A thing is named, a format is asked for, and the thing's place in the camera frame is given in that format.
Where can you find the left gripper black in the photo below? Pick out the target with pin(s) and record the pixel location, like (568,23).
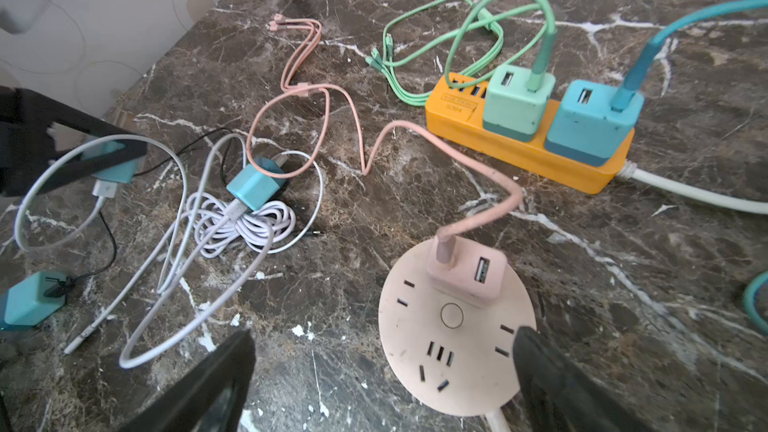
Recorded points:
(28,144)

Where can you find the pink charger adapter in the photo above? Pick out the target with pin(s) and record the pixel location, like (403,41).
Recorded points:
(467,270)

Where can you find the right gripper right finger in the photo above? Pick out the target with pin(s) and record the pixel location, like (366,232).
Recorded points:
(558,396)

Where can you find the light green charger adapter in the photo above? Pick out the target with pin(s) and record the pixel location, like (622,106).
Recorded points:
(511,109)

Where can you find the orange power strip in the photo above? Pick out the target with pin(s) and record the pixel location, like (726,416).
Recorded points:
(458,117)

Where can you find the round beige power socket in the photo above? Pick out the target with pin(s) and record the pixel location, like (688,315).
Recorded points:
(452,356)

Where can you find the teal charger adapter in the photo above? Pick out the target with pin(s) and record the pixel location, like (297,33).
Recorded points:
(586,127)

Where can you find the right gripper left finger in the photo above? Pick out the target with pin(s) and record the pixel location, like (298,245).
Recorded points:
(210,397)

